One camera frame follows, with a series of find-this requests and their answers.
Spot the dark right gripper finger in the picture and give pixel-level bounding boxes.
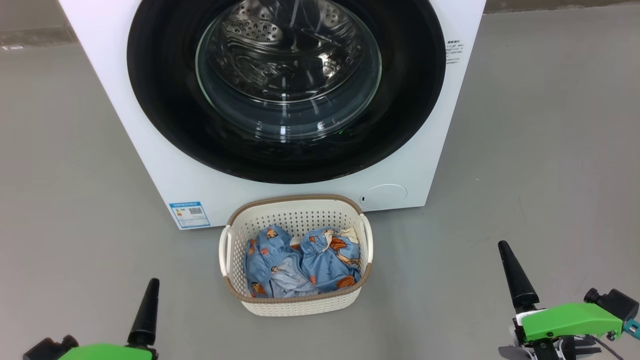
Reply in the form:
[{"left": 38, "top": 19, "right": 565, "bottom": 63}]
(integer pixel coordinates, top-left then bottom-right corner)
[
  {"left": 497, "top": 240, "right": 540, "bottom": 315},
  {"left": 498, "top": 345, "right": 537, "bottom": 360}
]

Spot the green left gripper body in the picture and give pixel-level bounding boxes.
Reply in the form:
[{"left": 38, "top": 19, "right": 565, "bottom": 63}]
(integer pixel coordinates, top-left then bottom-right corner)
[{"left": 59, "top": 343, "right": 158, "bottom": 360}]

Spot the round white filter cover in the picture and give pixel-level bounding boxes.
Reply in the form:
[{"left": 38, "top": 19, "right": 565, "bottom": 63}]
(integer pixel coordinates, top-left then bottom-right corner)
[{"left": 360, "top": 184, "right": 408, "bottom": 211}]

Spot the blue energy label sticker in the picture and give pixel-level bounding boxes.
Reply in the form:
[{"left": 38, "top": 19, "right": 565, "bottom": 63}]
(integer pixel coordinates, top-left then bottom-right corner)
[{"left": 168, "top": 201, "right": 211, "bottom": 229}]

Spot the cream perforated laundry basket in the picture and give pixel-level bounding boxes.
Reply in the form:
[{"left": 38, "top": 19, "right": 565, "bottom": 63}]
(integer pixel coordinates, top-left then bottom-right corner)
[{"left": 218, "top": 194, "right": 374, "bottom": 317}]

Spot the white front-load washing machine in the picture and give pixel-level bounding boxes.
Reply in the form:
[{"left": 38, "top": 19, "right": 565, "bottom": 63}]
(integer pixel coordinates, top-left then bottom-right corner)
[{"left": 59, "top": 0, "right": 487, "bottom": 231}]

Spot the thin black right camera cable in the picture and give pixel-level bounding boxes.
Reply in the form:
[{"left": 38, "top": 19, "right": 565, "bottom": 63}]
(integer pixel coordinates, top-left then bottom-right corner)
[{"left": 592, "top": 336, "right": 626, "bottom": 360}]

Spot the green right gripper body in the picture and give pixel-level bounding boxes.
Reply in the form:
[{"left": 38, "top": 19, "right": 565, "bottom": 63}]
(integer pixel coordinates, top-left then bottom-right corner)
[{"left": 509, "top": 302, "right": 626, "bottom": 360}]

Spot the blue cartoon print garment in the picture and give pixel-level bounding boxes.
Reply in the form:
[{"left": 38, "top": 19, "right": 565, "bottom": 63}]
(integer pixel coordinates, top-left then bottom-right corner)
[{"left": 243, "top": 225, "right": 321, "bottom": 299}]

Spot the stainless steel washing machine drum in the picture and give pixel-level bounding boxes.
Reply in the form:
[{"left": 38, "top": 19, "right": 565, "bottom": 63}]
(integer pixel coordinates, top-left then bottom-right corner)
[{"left": 207, "top": 0, "right": 363, "bottom": 101}]

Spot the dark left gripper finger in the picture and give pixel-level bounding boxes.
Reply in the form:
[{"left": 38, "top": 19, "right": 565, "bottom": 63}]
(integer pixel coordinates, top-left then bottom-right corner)
[{"left": 127, "top": 278, "right": 161, "bottom": 349}]

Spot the black-rimmed glass washer door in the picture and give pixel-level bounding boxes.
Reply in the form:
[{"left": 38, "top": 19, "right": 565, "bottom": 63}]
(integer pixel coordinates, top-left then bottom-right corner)
[{"left": 126, "top": 0, "right": 447, "bottom": 184}]

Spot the printed text warning label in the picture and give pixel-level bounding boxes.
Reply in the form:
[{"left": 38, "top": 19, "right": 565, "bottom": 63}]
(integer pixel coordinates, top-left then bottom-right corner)
[{"left": 445, "top": 40, "right": 465, "bottom": 65}]

